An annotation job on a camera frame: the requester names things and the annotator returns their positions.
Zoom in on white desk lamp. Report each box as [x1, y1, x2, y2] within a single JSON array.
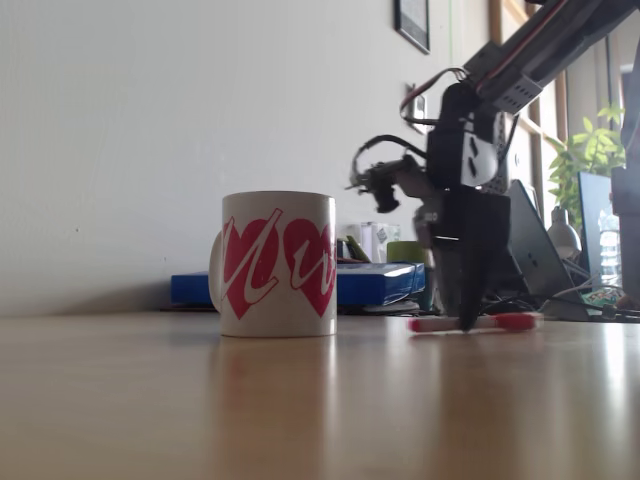
[[546, 206, 584, 262]]

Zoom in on red and white marker pen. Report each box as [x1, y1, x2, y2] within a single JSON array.
[[407, 312, 544, 335]]

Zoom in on blue flat box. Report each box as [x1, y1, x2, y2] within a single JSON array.
[[170, 261, 427, 306]]

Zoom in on green potted plant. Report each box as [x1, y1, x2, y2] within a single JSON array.
[[546, 102, 627, 227]]

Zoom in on grey laptop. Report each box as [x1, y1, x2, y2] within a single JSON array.
[[505, 178, 592, 322]]

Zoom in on small black gripper camera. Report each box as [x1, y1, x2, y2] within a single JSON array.
[[344, 154, 429, 215]]

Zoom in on black picture frame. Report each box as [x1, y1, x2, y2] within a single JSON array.
[[393, 0, 432, 56]]

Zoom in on white mug with red hearts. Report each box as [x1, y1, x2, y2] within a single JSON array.
[[208, 190, 339, 339]]

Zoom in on clear water bottle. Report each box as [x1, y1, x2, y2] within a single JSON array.
[[597, 208, 622, 281]]

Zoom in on dark computer monitor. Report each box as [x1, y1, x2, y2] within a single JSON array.
[[577, 170, 617, 287]]

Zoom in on red and white servo cable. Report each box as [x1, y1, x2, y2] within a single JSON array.
[[399, 67, 471, 136]]

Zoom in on black desk cables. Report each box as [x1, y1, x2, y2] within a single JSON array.
[[479, 284, 551, 321]]

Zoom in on green circuit board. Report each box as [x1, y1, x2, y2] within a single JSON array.
[[581, 286, 627, 309]]

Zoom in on white wall thermostat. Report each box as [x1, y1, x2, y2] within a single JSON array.
[[410, 82, 429, 136]]

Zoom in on wooden window frame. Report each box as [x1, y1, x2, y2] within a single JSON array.
[[464, 0, 571, 217]]

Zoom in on black camera cable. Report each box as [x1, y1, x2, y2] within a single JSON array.
[[349, 133, 427, 187]]

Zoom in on green cup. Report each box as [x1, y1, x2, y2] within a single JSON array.
[[386, 240, 435, 266]]

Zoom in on clear plastic container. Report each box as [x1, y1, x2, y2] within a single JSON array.
[[359, 221, 402, 264]]

